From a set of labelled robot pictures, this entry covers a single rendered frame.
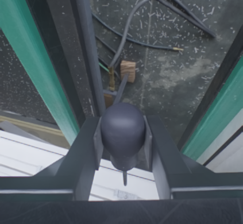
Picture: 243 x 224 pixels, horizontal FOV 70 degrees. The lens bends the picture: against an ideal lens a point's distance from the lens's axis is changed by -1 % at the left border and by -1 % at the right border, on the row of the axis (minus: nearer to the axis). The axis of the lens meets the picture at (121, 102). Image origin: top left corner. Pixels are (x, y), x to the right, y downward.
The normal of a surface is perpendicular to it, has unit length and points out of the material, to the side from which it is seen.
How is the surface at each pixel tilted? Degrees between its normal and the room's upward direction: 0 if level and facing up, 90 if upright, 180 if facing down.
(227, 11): 0
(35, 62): 0
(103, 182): 90
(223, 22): 0
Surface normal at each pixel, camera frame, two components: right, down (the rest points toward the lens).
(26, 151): -0.03, -0.61
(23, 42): -0.27, 0.76
